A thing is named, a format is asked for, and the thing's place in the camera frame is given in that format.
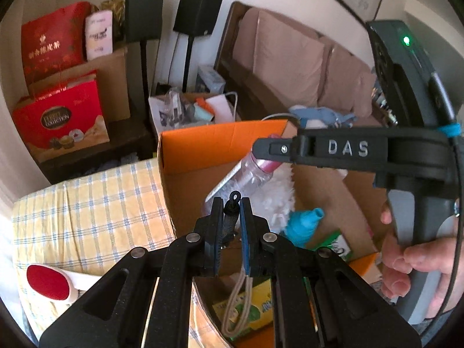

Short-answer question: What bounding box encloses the white fluffy duster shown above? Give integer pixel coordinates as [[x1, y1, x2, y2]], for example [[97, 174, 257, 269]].
[[221, 163, 296, 341]]

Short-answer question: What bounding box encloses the white cable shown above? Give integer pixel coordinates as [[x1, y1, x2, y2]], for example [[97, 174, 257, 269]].
[[225, 92, 240, 121]]

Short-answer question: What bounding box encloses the red lint brush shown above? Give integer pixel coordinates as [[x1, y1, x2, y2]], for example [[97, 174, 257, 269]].
[[26, 264, 104, 303]]

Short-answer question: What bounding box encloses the large beige sofa cushion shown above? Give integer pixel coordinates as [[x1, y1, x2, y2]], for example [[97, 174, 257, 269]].
[[232, 7, 327, 106]]

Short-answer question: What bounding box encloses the blue and white box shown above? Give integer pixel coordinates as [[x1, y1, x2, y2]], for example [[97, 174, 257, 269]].
[[197, 64, 225, 94]]

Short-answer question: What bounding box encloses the small black looped tool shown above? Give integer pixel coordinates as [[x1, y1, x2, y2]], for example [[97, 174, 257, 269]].
[[223, 190, 242, 249]]

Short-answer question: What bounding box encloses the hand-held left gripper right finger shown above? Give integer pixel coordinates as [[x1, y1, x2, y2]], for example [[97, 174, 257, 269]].
[[239, 196, 423, 348]]

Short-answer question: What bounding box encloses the green printed box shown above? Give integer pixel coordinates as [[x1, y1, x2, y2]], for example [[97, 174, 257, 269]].
[[308, 230, 354, 262]]

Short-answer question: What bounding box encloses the red chocolate gift box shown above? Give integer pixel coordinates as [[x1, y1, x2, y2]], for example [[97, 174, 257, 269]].
[[12, 70, 111, 164]]

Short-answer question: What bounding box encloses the teal silicone funnel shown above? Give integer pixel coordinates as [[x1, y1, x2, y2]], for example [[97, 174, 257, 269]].
[[283, 207, 325, 249]]

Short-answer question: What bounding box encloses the wooden frame sofa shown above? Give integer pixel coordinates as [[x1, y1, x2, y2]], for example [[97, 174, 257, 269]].
[[215, 1, 396, 131]]

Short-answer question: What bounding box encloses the small beige sofa cushion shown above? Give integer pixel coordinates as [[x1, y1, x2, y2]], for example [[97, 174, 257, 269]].
[[319, 45, 378, 117]]

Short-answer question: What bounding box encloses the pink and white box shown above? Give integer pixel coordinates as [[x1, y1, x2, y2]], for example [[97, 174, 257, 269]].
[[85, 11, 115, 61]]

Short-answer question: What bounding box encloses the clear plastic bottle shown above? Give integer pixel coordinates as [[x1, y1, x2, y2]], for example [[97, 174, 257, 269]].
[[205, 150, 281, 211]]

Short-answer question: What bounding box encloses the black speaker on stand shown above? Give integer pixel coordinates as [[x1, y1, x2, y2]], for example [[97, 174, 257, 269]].
[[124, 0, 165, 117], [173, 0, 224, 93]]

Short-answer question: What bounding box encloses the red gift bag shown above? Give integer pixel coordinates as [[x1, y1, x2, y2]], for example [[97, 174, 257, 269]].
[[21, 2, 91, 80]]

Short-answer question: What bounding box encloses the cardboard box with orange flaps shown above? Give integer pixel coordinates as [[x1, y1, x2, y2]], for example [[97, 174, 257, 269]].
[[157, 119, 383, 348]]

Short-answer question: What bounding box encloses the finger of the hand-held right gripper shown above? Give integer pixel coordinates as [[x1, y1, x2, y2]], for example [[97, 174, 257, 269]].
[[253, 134, 298, 164]]

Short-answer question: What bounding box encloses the dark wooden low cabinet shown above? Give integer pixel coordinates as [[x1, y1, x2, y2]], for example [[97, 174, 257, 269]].
[[38, 116, 156, 185]]

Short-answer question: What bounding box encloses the yellow checked blanket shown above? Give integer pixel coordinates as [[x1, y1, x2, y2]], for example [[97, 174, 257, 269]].
[[11, 157, 178, 341]]

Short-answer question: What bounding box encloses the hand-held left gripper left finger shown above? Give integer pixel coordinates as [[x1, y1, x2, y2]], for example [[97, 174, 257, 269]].
[[38, 196, 224, 348]]

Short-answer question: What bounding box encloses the blue cloth on sofa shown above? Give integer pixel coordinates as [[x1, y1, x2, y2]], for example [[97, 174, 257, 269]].
[[288, 104, 358, 129]]

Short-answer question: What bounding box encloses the gold shiny gift wrap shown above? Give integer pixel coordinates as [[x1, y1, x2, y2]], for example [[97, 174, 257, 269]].
[[99, 0, 126, 40]]

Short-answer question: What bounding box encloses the person's right hand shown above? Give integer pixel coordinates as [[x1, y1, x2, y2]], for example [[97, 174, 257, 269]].
[[380, 199, 464, 314]]

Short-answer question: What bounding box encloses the yellow printed box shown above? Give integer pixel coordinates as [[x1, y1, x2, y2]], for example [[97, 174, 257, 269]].
[[212, 279, 274, 338]]

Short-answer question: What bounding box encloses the plain brown cardboard box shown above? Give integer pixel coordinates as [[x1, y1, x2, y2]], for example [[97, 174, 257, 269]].
[[29, 45, 131, 122]]

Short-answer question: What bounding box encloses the white box of clutter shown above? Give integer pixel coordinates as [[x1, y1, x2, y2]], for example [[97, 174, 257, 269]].
[[148, 89, 242, 140]]

